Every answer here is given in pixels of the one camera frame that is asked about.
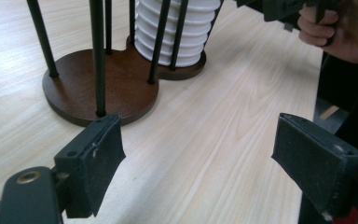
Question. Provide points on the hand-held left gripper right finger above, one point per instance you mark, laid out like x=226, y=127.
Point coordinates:
x=317, y=165

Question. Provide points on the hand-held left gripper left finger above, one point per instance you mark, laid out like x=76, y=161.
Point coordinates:
x=90, y=168

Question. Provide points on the stack of white paper cups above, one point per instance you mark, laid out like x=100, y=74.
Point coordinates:
x=195, y=31

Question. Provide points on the brown cup holder tray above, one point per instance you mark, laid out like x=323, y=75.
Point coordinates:
x=121, y=81

